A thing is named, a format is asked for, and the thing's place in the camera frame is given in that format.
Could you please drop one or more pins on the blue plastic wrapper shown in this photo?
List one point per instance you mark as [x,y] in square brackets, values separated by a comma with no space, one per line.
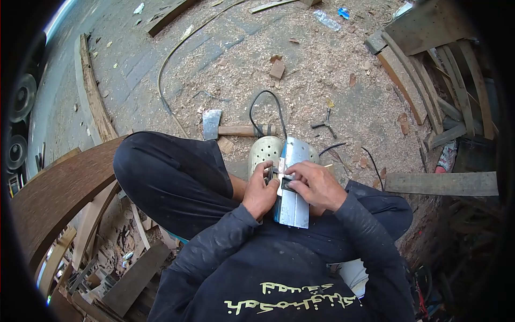
[343,13]

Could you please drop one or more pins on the vehicle wheels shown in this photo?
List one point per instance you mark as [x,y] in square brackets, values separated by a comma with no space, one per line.
[23,98]

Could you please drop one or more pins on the dark grey flat board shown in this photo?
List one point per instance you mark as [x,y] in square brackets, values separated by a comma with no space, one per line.
[136,277]

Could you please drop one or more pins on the person's right hand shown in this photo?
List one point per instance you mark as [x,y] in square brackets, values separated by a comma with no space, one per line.
[318,185]

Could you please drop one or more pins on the small wooden block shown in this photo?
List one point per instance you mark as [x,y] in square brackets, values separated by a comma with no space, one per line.
[277,69]

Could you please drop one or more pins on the red and white can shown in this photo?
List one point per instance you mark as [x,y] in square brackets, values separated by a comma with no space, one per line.
[446,157]

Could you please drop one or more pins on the grey flat wooden plank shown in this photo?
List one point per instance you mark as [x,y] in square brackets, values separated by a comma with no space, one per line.
[442,184]

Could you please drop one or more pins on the blue and silver electric planer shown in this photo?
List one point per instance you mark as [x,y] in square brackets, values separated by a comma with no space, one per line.
[293,207]

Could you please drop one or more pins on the weathered curved wooden beam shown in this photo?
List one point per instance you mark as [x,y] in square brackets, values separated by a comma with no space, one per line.
[93,92]

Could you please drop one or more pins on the clear plastic bottle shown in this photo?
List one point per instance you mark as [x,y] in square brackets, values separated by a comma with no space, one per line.
[326,21]

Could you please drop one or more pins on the pile of wood offcuts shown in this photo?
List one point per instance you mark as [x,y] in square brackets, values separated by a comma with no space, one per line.
[116,245]

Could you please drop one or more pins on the person's right thumb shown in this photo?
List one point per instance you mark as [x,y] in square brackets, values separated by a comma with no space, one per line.
[298,186]

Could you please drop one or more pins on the person's right index finger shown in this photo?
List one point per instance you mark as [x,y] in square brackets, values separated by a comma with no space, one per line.
[294,169]

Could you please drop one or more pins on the person's legs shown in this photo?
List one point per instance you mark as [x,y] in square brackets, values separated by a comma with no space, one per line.
[173,181]

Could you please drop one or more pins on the black three-way wrench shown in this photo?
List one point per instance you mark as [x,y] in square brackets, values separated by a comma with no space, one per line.
[326,122]

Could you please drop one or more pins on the person's left hand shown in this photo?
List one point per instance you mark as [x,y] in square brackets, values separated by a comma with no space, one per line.
[257,195]

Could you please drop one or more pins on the person's body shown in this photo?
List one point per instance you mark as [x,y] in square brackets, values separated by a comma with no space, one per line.
[277,277]

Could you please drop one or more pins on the stack of curved wooden pieces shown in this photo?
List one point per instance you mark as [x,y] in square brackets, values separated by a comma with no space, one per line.
[418,80]

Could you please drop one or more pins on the thin wooden strip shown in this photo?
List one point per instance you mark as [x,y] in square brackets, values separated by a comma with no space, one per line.
[271,5]

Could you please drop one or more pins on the dark wooden plank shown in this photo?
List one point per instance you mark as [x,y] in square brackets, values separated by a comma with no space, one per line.
[169,16]

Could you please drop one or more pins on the brown curved wooden board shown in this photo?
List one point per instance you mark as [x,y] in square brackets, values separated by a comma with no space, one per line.
[60,193]

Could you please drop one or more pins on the person's left fingers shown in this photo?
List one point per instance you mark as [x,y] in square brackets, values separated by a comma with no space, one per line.
[262,167]

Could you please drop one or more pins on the person's left thumb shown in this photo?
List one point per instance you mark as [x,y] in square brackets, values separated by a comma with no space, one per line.
[274,185]

